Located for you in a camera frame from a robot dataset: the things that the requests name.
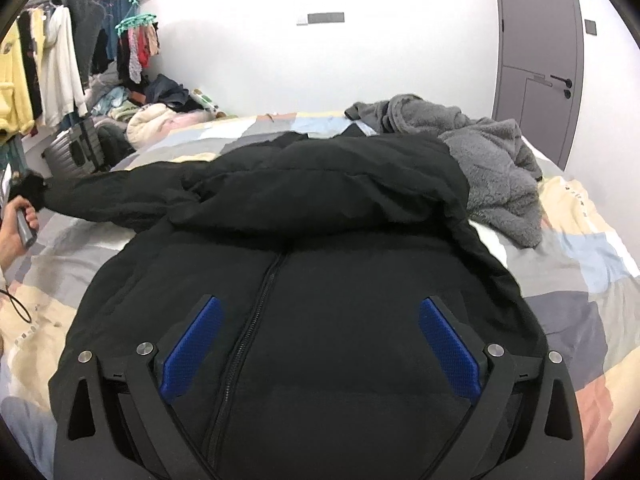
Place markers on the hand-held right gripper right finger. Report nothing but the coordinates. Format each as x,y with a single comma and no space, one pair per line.
450,355

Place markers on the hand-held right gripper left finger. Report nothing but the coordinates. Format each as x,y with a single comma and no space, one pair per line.
192,350

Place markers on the black puffer jacket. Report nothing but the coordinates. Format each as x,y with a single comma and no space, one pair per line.
310,220

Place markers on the person's left forearm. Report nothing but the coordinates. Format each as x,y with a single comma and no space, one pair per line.
7,250

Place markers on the pile of mixed clothes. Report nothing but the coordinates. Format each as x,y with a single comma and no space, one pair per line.
150,105

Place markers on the person's left hand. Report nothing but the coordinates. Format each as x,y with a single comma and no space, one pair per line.
31,218

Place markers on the grey suitcase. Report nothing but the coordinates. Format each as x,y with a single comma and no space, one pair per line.
75,145

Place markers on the patchwork bed blanket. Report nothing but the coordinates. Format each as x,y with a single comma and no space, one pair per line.
565,270

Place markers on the yellow hanging hoodie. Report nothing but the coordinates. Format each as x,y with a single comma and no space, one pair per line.
12,75

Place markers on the white hanging hoodie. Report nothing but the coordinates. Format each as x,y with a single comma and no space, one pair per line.
60,70

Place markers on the black hanging garment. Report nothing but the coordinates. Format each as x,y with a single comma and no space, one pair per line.
30,65

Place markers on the person's grey trouser leg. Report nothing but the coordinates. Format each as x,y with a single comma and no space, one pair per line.
25,435

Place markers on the grey fleece garment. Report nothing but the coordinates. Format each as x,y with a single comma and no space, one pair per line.
490,170

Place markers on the dark grey hanging garment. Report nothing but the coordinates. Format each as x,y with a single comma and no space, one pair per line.
87,35

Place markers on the green clip hanger with socks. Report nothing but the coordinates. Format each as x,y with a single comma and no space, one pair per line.
137,45

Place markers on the grey door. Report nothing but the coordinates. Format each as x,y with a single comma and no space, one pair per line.
537,45

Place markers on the grey wall switch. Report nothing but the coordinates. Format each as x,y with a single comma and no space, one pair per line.
591,27

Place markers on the grey wall panel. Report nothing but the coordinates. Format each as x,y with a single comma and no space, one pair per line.
326,18

